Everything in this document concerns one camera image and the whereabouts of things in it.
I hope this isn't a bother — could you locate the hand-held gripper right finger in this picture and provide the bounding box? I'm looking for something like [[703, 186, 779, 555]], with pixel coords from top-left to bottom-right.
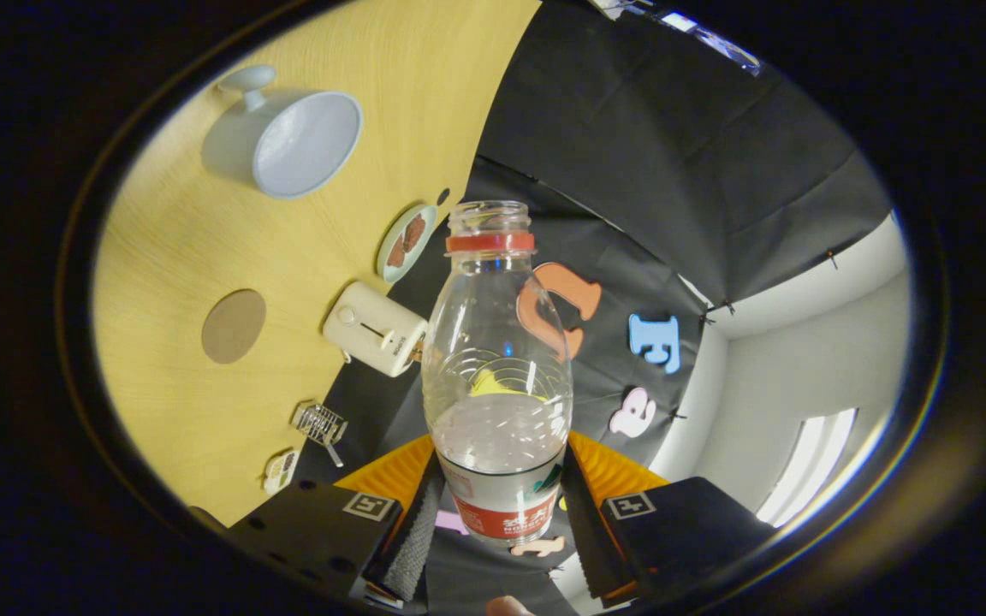
[[560, 430, 776, 604]]

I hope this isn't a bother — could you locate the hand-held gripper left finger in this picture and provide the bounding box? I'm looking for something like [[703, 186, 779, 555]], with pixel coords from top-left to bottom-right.
[[189, 434, 447, 610]]

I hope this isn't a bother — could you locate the clear plastic juice bottle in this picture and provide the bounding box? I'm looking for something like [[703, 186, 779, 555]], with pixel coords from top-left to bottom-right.
[[421, 200, 574, 546]]

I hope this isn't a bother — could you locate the round brown coaster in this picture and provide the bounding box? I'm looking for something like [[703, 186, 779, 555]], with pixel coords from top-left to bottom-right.
[[201, 289, 268, 365]]

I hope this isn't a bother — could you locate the white cup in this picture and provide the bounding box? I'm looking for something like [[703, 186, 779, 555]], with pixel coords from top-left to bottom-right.
[[200, 65, 364, 200]]

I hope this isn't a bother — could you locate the white divided seed dish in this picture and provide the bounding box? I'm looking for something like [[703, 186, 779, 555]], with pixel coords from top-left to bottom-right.
[[263, 449, 301, 495]]

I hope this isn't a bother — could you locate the large ceiling light panel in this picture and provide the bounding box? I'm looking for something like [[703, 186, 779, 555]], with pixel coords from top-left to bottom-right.
[[757, 408, 858, 527]]

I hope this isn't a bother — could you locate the white toaster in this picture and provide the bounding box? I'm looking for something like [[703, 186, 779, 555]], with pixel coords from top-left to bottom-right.
[[323, 281, 428, 378]]

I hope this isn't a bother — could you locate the pale green plate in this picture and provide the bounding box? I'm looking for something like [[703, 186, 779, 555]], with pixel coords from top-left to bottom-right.
[[376, 204, 439, 284]]

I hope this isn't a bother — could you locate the wooden table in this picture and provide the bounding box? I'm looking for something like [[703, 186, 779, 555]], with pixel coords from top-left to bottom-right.
[[92, 0, 541, 527]]

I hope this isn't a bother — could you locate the metal wire rack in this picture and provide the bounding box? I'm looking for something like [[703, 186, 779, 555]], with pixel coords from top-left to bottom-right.
[[290, 402, 348, 447]]

